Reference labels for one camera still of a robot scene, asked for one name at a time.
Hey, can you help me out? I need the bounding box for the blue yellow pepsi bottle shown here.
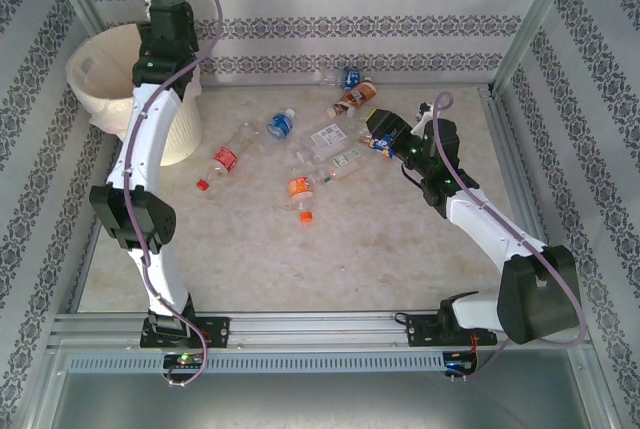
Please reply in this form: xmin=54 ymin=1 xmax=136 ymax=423
xmin=367 ymin=131 xmax=401 ymax=158

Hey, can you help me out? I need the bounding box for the small bottle green white label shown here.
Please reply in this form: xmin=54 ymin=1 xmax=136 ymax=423
xmin=308 ymin=147 xmax=365 ymax=186

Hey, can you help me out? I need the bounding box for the green label soda water bottle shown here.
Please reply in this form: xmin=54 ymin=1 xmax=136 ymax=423
xmin=344 ymin=107 xmax=374 ymax=138

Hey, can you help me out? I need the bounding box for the red label cola bottle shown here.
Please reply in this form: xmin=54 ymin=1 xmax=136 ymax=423
xmin=196 ymin=121 xmax=261 ymax=193

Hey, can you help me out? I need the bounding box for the orange label bottle orange cap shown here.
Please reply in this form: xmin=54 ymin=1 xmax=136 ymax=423
xmin=286 ymin=176 xmax=317 ymax=224

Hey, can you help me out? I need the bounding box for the blue label bottle white cap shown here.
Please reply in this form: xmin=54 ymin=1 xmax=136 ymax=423
xmin=266 ymin=107 xmax=297 ymax=143

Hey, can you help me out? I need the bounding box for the translucent plastic bin liner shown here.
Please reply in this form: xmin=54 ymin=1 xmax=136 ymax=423
xmin=64 ymin=23 xmax=204 ymax=133

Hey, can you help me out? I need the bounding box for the white plastic waste bin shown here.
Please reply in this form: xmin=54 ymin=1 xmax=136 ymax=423
xmin=64 ymin=23 xmax=204 ymax=168

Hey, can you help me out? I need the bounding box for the brown label bottle tan cap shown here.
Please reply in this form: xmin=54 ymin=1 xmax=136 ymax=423
xmin=325 ymin=81 xmax=379 ymax=118

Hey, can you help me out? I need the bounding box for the square clear bottle white label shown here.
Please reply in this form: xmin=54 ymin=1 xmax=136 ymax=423
xmin=294 ymin=121 xmax=361 ymax=165

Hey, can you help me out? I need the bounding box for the crushed clear bottle blue label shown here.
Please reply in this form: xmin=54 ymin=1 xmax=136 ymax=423
xmin=319 ymin=67 xmax=364 ymax=90

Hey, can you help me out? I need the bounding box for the right circuit board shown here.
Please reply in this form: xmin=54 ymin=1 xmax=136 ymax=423
xmin=444 ymin=351 xmax=479 ymax=378

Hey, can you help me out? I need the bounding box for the circuit board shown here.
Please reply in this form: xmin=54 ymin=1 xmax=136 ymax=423
xmin=163 ymin=353 xmax=206 ymax=370
xmin=444 ymin=351 xmax=479 ymax=378

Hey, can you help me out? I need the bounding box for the grey metal panel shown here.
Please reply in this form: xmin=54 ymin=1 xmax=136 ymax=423
xmin=29 ymin=348 xmax=614 ymax=429

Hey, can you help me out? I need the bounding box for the left circuit board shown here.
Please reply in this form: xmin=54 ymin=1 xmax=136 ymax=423
xmin=163 ymin=353 xmax=206 ymax=370

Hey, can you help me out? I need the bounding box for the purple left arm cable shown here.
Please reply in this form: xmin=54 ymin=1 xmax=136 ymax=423
xmin=119 ymin=0 xmax=225 ymax=389

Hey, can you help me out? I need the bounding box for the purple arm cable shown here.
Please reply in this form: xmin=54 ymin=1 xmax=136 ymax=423
xmin=119 ymin=0 xmax=225 ymax=389
xmin=431 ymin=91 xmax=586 ymax=381

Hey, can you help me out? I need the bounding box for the right aluminium side rail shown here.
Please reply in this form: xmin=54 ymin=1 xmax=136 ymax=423
xmin=477 ymin=86 xmax=544 ymax=235

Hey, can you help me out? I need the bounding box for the aluminium side rail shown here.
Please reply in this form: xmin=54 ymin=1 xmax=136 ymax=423
xmin=67 ymin=133 xmax=126 ymax=315
xmin=477 ymin=86 xmax=544 ymax=235

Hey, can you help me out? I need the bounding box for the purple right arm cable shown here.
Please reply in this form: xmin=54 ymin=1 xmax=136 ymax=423
xmin=431 ymin=91 xmax=586 ymax=381

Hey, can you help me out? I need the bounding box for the left aluminium side rail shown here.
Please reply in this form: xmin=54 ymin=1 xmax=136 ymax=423
xmin=67 ymin=133 xmax=126 ymax=315

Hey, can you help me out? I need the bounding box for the right aluminium frame post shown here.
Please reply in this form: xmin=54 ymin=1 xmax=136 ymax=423
xmin=492 ymin=0 xmax=584 ymax=93

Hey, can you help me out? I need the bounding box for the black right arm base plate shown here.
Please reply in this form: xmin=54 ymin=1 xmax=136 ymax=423
xmin=404 ymin=312 xmax=499 ymax=348

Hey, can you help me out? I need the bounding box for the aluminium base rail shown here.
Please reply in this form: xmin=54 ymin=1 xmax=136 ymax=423
xmin=47 ymin=311 xmax=589 ymax=353

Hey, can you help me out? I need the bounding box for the grey slotted cable duct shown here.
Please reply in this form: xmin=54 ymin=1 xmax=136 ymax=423
xmin=64 ymin=352 xmax=446 ymax=374

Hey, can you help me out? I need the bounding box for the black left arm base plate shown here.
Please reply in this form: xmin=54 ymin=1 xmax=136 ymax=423
xmin=139 ymin=316 xmax=231 ymax=350

